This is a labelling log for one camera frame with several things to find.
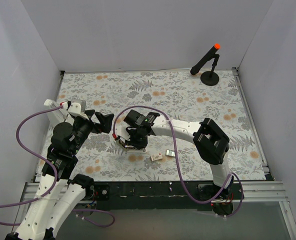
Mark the black microphone orange tip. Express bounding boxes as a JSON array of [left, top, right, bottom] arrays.
[[190, 43, 221, 76]]

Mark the floral table mat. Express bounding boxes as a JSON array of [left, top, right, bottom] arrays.
[[56, 70, 266, 182]]

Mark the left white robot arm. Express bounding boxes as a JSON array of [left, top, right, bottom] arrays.
[[5, 110, 114, 240]]

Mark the beige stapler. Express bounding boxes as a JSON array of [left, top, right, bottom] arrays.
[[115, 140, 147, 154]]

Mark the staple box sleeve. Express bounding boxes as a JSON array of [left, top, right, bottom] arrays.
[[150, 152, 163, 162]]

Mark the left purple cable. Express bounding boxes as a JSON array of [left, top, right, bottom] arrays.
[[0, 103, 116, 228]]

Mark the staple tray with staples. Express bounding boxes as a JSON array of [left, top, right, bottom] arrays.
[[165, 149, 176, 158]]

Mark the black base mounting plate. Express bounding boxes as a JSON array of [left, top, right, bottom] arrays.
[[65, 181, 245, 211]]

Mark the black microphone stand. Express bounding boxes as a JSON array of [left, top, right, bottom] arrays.
[[200, 54, 220, 87]]

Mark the white metronome device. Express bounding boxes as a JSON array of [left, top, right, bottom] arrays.
[[43, 99, 73, 128]]

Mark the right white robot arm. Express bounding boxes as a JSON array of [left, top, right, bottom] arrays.
[[116, 109, 234, 199]]

